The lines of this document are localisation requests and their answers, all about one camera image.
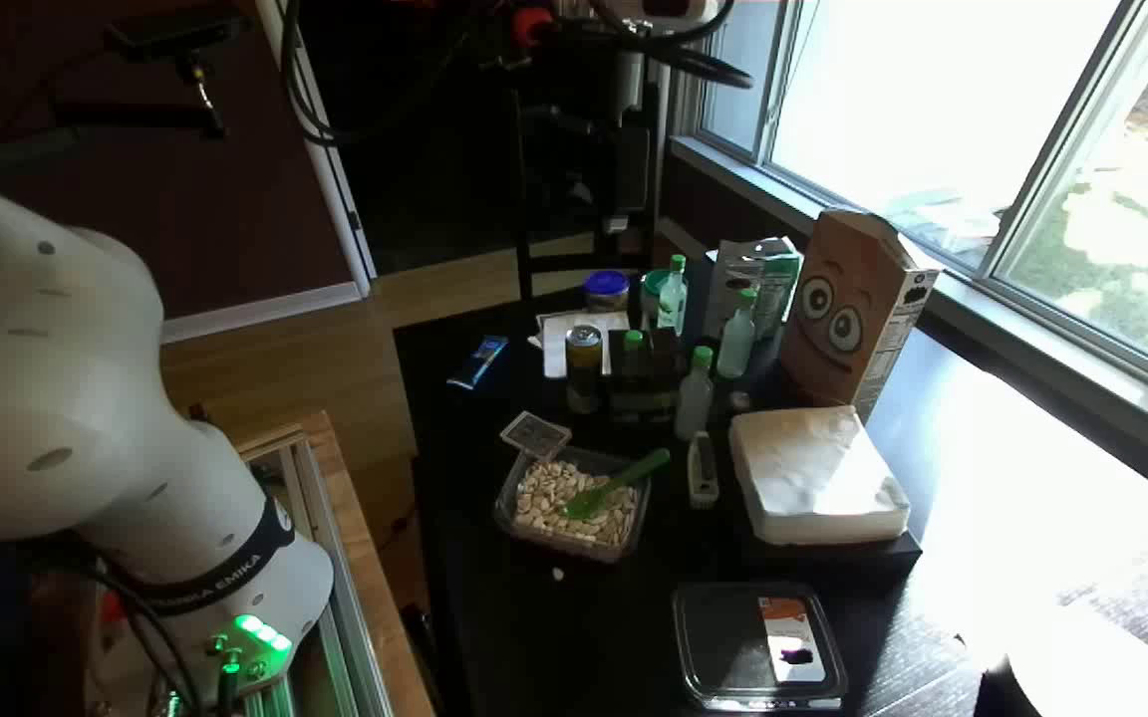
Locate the clear bottle with green cap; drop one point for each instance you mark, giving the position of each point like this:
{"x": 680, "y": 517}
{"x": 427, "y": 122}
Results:
{"x": 695, "y": 395}
{"x": 738, "y": 340}
{"x": 676, "y": 285}
{"x": 631, "y": 345}

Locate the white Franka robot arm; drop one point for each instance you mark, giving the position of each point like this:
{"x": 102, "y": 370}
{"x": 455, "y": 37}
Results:
{"x": 57, "y": 398}

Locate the cardboard drink package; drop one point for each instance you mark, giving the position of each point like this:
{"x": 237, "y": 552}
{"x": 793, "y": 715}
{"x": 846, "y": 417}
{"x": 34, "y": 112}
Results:
{"x": 648, "y": 393}

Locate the can with blue lid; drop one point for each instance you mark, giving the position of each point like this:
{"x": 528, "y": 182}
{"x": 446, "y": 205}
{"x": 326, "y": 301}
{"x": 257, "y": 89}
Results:
{"x": 606, "y": 286}

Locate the blue snack bar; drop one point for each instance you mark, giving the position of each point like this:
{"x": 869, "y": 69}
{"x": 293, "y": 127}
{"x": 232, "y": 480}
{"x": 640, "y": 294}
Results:
{"x": 477, "y": 362}

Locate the green plastic spoon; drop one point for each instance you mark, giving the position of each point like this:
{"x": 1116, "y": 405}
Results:
{"x": 619, "y": 484}

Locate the clear container with popcorn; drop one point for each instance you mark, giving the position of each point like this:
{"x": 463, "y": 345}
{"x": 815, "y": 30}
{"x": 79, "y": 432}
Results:
{"x": 555, "y": 515}

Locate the black wooden chair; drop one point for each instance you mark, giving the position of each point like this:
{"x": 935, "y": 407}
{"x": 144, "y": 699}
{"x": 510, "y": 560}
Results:
{"x": 528, "y": 200}

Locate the white green carton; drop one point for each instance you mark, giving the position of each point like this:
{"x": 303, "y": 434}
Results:
{"x": 758, "y": 264}

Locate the white popcorn kernel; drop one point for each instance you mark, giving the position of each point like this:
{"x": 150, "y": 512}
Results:
{"x": 555, "y": 576}

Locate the black tripod stand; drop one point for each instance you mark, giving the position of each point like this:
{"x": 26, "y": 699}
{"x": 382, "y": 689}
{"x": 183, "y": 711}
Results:
{"x": 631, "y": 122}

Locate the white styrofoam container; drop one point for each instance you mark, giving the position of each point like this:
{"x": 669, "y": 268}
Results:
{"x": 817, "y": 476}

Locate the brown cardboard box with face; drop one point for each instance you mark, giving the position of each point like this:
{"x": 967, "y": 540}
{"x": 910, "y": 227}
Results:
{"x": 854, "y": 321}

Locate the wooden robot platform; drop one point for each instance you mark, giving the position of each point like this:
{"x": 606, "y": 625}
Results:
{"x": 365, "y": 560}

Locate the aluminium rails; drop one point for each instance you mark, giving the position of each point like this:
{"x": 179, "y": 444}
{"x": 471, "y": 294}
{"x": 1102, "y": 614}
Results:
{"x": 317, "y": 560}

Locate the black container with clear lid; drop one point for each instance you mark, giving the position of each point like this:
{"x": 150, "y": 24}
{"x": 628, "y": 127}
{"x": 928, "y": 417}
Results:
{"x": 758, "y": 648}

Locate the white plate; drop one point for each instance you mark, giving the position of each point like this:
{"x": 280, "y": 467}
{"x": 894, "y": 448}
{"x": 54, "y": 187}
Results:
{"x": 1106, "y": 661}

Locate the large window with white frame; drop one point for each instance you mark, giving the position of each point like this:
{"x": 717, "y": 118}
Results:
{"x": 944, "y": 106}

